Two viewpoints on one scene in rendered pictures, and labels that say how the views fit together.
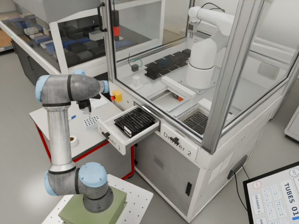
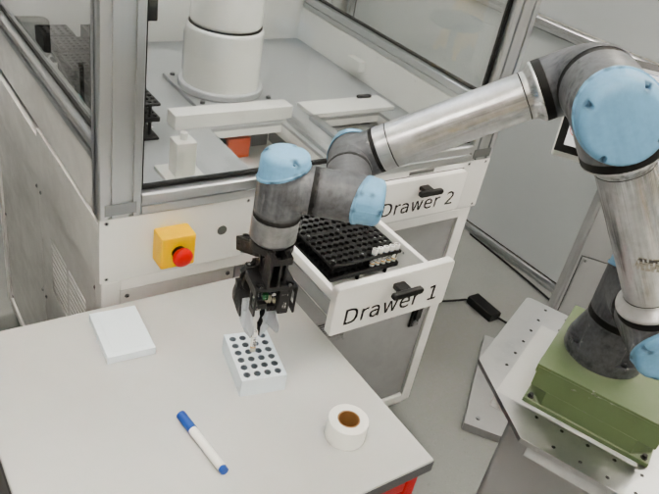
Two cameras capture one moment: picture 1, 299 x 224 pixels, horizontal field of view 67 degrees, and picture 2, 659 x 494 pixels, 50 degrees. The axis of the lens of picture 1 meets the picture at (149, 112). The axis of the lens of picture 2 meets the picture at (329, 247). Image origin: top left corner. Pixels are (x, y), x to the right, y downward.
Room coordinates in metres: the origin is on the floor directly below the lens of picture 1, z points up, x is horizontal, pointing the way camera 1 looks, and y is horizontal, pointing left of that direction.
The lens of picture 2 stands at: (1.07, 1.38, 1.68)
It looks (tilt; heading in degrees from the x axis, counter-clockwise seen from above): 33 degrees down; 274
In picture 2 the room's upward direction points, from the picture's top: 12 degrees clockwise
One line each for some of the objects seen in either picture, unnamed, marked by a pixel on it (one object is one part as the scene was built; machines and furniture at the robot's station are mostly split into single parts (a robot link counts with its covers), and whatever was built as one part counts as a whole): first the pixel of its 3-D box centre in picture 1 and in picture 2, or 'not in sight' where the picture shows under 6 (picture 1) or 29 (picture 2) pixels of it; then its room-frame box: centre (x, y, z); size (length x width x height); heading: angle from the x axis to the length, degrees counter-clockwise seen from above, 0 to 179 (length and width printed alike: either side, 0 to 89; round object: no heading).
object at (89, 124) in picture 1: (92, 122); (253, 362); (1.22, 0.42, 0.78); 0.12 x 0.08 x 0.04; 122
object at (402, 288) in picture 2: (107, 134); (403, 289); (0.99, 0.26, 0.91); 0.07 x 0.04 x 0.01; 44
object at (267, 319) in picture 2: (86, 112); (271, 320); (1.20, 0.44, 0.90); 0.06 x 0.03 x 0.09; 122
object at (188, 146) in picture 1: (178, 141); (418, 196); (0.98, -0.19, 0.87); 0.29 x 0.02 x 0.11; 44
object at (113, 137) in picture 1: (110, 136); (391, 294); (1.00, 0.24, 0.87); 0.29 x 0.02 x 0.11; 44
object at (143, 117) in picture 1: (134, 123); (334, 242); (1.14, 0.10, 0.87); 0.22 x 0.18 x 0.06; 134
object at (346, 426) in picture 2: (71, 141); (346, 426); (1.03, 0.52, 0.78); 0.07 x 0.07 x 0.04
